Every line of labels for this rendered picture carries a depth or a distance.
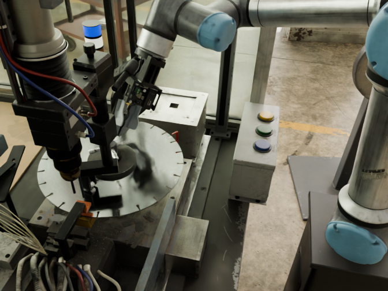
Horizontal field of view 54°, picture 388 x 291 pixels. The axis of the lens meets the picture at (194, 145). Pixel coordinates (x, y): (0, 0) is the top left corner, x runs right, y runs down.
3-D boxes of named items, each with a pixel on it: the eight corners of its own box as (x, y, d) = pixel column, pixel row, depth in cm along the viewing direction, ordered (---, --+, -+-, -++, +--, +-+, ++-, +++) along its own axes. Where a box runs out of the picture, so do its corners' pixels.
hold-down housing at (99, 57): (101, 130, 77) (85, 34, 64) (121, 136, 76) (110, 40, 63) (85, 146, 73) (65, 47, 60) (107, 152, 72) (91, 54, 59)
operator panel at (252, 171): (239, 138, 128) (245, 101, 119) (272, 144, 127) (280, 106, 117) (227, 198, 107) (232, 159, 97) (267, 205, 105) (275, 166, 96)
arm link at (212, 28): (249, 7, 79) (206, -9, 83) (219, 23, 71) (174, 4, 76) (242, 42, 84) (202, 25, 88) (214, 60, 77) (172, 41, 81)
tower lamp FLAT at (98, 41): (90, 41, 103) (88, 30, 101) (105, 43, 102) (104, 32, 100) (83, 48, 100) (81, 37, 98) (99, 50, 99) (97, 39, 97)
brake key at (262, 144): (254, 144, 104) (256, 138, 103) (269, 146, 104) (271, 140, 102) (253, 153, 101) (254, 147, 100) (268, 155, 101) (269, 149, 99)
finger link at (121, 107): (109, 140, 86) (124, 103, 84) (104, 130, 91) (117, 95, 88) (122, 143, 88) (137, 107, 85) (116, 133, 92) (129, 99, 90)
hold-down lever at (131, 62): (109, 67, 72) (107, 54, 70) (140, 72, 71) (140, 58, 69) (92, 89, 66) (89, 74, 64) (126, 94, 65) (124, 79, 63)
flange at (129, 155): (144, 151, 91) (143, 143, 89) (124, 182, 83) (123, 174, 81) (101, 142, 93) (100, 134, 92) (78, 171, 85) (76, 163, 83)
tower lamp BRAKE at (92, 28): (88, 29, 101) (86, 18, 99) (104, 32, 100) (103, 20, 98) (81, 36, 98) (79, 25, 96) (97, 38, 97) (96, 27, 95)
